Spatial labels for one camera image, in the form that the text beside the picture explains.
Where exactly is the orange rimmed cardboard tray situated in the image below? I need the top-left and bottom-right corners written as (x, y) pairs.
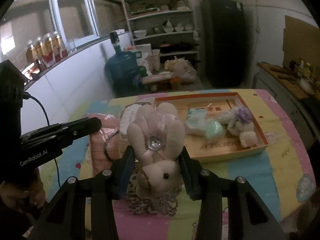
top-left (152, 92), bottom-right (269, 163)

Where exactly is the grey kitchen counter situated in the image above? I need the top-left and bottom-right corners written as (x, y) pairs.
top-left (252, 62), bottom-right (320, 150)

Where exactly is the person's left hand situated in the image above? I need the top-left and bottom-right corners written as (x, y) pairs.
top-left (0, 177), bottom-right (47, 208)

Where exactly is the white sack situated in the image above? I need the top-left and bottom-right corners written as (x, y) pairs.
top-left (130, 44), bottom-right (152, 70)

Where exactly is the round green sponge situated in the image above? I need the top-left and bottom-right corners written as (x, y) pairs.
top-left (205, 120), bottom-right (227, 139)

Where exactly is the black hair tie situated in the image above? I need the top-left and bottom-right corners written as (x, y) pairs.
top-left (103, 131), bottom-right (123, 161)

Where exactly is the leopard print cloth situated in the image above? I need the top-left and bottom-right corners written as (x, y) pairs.
top-left (126, 170), bottom-right (150, 215)

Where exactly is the white shelf rack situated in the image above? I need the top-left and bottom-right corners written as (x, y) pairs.
top-left (122, 0), bottom-right (200, 64)

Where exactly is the smartphone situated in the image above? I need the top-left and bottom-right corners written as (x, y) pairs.
top-left (21, 62), bottom-right (42, 80)

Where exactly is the brown clay pot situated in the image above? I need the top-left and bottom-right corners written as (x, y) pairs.
top-left (159, 42), bottom-right (173, 53)

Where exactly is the cardboard sheet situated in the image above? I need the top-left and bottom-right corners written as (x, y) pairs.
top-left (282, 15), bottom-right (320, 69)

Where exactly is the dark refrigerator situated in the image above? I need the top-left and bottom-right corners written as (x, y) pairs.
top-left (201, 0), bottom-right (247, 88)

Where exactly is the blue water jug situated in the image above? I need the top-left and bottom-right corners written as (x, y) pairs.
top-left (105, 49), bottom-right (140, 87)

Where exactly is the pink plastic packet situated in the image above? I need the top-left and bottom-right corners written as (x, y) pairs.
top-left (89, 114), bottom-right (124, 178)

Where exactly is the white plastic bucket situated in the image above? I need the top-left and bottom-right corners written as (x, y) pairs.
top-left (147, 50), bottom-right (160, 72)

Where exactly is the tissue packet white green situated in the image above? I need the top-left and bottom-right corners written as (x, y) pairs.
top-left (120, 101), bottom-right (157, 140)

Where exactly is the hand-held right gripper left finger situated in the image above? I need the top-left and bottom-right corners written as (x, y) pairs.
top-left (24, 145), bottom-right (137, 240)

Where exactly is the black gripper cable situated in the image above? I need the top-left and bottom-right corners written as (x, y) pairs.
top-left (22, 93), bottom-right (62, 189)

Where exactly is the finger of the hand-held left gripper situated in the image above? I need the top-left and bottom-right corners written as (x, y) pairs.
top-left (20, 117), bottom-right (102, 153)

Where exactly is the pastel cartoon printed tablecloth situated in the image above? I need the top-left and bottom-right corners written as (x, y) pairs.
top-left (39, 89), bottom-right (317, 240)

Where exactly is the black wok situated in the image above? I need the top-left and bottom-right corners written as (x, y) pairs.
top-left (172, 41), bottom-right (200, 52)

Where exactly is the black water jug pump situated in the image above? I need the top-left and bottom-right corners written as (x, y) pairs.
top-left (109, 31), bottom-right (122, 51)

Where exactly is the light blue packet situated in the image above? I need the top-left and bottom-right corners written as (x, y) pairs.
top-left (186, 108), bottom-right (213, 135)

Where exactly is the purple plush toy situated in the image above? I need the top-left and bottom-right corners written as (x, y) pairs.
top-left (219, 106), bottom-right (258, 147)

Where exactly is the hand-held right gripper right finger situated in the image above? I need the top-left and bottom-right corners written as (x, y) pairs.
top-left (179, 146), bottom-right (288, 240)

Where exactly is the sliding window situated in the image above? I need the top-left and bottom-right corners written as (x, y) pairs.
top-left (0, 0), bottom-right (100, 55)

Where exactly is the group of condiment bottles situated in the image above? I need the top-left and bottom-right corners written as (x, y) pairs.
top-left (289, 59), bottom-right (316, 82)

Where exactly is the cream plush rabbit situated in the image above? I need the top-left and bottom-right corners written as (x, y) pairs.
top-left (126, 102), bottom-right (187, 198)

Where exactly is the clear plastic bag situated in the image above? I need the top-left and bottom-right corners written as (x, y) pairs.
top-left (164, 56), bottom-right (198, 84)

